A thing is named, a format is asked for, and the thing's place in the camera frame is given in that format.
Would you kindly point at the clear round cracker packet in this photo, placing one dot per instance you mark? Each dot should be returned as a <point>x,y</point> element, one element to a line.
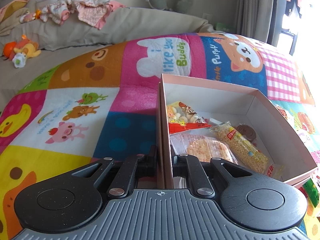
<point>200,147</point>

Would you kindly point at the small pink plush toy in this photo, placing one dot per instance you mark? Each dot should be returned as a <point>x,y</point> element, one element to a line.
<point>27,17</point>

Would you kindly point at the beige covered sofa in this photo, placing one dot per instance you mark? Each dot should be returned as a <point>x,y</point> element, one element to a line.
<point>125,27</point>

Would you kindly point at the white wall socket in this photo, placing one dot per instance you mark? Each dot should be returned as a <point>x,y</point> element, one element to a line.
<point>207,18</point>

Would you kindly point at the beige curtain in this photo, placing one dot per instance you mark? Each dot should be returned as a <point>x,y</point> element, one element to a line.
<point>257,7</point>

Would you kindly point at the pink yellow cloth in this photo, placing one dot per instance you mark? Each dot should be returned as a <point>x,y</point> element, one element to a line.
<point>12,7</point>

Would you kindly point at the pink cardboard box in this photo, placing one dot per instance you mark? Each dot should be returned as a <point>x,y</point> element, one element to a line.
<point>250,100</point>

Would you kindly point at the green yellow snack packet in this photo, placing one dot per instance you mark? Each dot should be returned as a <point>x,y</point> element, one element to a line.
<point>311,195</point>

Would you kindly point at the white green plush toy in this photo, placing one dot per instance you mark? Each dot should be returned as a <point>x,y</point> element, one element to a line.
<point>18,60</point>

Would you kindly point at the orange plush toy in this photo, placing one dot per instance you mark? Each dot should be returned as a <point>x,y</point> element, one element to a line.
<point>27,48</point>

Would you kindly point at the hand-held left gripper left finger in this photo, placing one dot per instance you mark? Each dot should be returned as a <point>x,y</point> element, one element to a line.
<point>151,165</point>

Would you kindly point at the colourful printed play mat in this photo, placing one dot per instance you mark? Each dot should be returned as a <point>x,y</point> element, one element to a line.
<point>75,80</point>

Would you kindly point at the brown swirl pastry packet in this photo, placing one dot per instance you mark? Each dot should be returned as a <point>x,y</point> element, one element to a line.
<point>247,132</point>

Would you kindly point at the white patterned baby garment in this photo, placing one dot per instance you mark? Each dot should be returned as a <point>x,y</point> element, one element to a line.
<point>56,11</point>

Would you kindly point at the beige blanket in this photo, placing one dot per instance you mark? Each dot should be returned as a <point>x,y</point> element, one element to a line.
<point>10,26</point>

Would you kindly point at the red yellow snack packet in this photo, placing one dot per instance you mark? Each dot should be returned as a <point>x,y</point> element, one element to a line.
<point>182,125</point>

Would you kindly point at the green white box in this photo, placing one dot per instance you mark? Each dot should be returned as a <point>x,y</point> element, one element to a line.
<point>223,27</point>

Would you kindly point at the pink floral baby garment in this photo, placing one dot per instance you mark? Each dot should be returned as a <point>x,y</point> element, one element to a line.
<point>95,12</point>

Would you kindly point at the small orange toy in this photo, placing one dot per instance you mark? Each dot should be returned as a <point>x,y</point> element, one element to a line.
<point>38,13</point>

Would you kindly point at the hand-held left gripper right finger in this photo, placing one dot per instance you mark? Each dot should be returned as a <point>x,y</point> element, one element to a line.
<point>178,166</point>

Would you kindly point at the puffed rice bar packet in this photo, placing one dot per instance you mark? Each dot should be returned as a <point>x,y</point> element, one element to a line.
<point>245,150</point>

